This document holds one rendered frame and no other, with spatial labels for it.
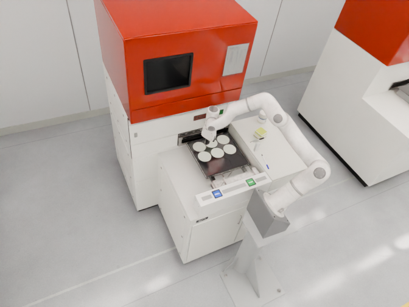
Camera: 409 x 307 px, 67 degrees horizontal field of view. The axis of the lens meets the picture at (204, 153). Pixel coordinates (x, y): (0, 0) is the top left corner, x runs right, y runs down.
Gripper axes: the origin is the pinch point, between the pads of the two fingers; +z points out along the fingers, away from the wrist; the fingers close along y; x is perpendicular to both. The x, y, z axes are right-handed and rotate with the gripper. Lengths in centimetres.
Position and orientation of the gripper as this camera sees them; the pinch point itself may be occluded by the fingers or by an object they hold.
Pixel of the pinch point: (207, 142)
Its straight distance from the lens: 225.8
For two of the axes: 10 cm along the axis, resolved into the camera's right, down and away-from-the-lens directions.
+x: 6.0, -5.5, 5.8
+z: -1.2, 6.5, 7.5
